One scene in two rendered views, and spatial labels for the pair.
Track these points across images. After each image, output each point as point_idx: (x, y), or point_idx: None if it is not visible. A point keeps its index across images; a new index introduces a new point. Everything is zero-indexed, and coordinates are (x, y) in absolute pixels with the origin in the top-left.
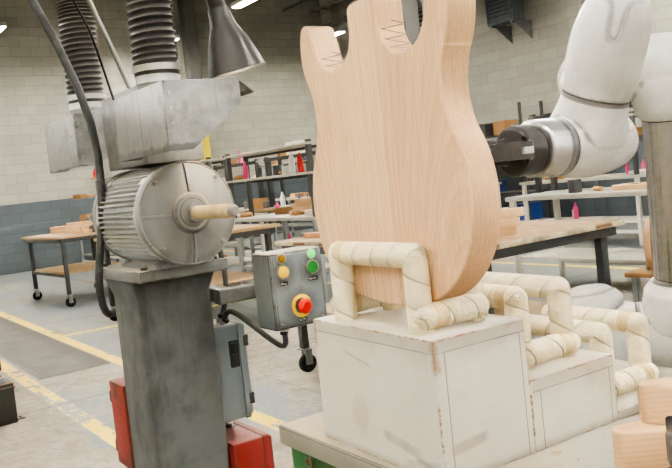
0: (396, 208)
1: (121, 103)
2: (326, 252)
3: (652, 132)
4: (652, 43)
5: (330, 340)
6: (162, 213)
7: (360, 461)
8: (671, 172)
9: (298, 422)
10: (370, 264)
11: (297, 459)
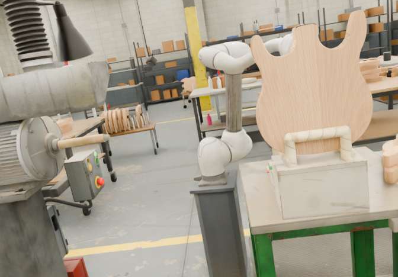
0: (324, 113)
1: (16, 80)
2: (267, 141)
3: (233, 78)
4: (235, 45)
5: (292, 177)
6: (40, 150)
7: (318, 220)
8: (238, 92)
9: (255, 222)
10: (319, 138)
11: (260, 238)
